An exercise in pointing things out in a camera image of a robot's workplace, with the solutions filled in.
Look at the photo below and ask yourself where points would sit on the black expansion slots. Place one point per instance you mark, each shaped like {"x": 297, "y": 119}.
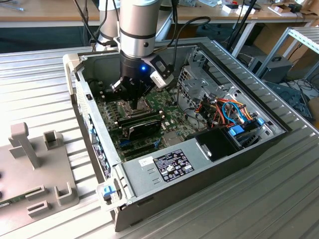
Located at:
{"x": 142, "y": 150}

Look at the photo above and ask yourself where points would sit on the white and red box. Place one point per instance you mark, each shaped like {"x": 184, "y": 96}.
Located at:
{"x": 230, "y": 9}

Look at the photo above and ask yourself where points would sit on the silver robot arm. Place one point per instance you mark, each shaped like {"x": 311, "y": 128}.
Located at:
{"x": 137, "y": 30}

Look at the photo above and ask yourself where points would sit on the aluminium profile frame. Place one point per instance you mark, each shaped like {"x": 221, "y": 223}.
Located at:
{"x": 306, "y": 37}

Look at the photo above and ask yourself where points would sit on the open black PC case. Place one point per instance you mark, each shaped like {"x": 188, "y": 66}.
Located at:
{"x": 202, "y": 190}

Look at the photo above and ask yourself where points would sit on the brown floor cardboard box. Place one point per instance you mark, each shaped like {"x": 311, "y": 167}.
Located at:
{"x": 314, "y": 109}

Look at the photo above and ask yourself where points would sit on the green motherboard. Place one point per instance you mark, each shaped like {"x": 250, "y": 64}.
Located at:
{"x": 174, "y": 119}

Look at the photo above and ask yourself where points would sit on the long wooden desk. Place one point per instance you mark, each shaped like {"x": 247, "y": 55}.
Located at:
{"x": 62, "y": 11}

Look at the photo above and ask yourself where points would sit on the small open cardboard box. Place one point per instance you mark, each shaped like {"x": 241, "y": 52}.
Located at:
{"x": 279, "y": 10}

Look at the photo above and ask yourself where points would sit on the brown cardboard sheet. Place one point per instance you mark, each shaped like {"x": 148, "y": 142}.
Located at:
{"x": 271, "y": 39}

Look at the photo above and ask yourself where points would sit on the dark floor panel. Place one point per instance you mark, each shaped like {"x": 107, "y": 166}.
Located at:
{"x": 294, "y": 95}

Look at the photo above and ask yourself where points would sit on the green RAM stick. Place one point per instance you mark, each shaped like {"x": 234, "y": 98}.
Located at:
{"x": 15, "y": 200}

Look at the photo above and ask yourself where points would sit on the large cardboard box flaps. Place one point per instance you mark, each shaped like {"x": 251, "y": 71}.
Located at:
{"x": 310, "y": 7}

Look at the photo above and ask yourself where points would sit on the blue disk carrier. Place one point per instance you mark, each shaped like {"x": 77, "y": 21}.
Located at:
{"x": 236, "y": 130}

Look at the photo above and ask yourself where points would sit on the black rating label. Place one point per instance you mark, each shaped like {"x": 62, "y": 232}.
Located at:
{"x": 173, "y": 165}

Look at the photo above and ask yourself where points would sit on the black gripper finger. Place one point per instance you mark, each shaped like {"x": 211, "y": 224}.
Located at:
{"x": 147, "y": 89}
{"x": 114, "y": 92}

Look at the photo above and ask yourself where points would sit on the grey power supply unit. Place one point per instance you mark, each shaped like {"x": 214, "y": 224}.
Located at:
{"x": 142, "y": 179}

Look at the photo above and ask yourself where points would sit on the black graphics card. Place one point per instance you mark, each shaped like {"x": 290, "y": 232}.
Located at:
{"x": 147, "y": 129}

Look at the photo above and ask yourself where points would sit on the black plastic drive housing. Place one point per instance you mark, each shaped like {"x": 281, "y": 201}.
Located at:
{"x": 218, "y": 144}

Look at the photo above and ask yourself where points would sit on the grey chipset heat sink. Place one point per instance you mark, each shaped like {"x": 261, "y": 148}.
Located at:
{"x": 173, "y": 139}

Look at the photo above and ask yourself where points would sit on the black tripod legs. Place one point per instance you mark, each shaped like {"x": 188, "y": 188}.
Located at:
{"x": 249, "y": 11}

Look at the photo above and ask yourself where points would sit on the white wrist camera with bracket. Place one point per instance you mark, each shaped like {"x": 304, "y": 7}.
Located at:
{"x": 162, "y": 81}

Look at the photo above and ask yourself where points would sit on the grey parts rack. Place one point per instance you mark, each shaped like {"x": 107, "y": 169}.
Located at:
{"x": 37, "y": 179}

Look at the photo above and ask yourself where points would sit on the silver metal drive cage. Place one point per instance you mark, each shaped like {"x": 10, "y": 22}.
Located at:
{"x": 198, "y": 83}

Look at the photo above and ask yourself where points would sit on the small white sticker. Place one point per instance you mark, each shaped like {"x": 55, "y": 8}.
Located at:
{"x": 146, "y": 161}

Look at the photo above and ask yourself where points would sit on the blue case latch clip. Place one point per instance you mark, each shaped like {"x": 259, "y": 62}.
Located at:
{"x": 108, "y": 191}

